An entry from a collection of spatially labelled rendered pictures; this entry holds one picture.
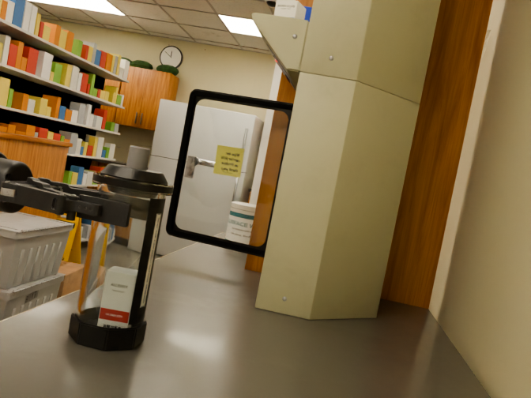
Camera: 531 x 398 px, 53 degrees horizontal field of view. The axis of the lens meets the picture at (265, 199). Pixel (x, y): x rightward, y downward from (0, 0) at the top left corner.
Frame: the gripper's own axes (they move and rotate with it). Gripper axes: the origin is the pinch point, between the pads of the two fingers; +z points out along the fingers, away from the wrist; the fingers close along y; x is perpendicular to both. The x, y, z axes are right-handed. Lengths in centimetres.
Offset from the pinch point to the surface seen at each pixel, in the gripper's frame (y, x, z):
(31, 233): 196, 48, -134
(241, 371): -0.1, 18.1, 19.8
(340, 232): 36.6, 0.4, 29.3
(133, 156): -1.3, -7.5, 0.1
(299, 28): 34, -37, 14
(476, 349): 36, 17, 59
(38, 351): -9.5, 18.0, -4.2
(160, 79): 553, -94, -217
